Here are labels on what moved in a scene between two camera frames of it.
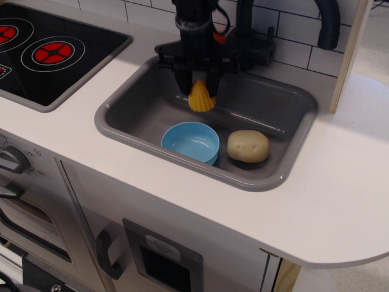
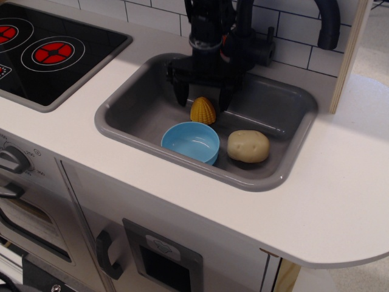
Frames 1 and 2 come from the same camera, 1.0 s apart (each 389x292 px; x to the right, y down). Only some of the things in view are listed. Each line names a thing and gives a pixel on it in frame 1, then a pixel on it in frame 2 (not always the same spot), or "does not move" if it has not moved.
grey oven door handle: x=13 y=190 does not move
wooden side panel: x=351 y=54 does not move
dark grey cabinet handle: x=114 y=270 does not move
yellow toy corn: x=199 y=99 -> x=202 y=111
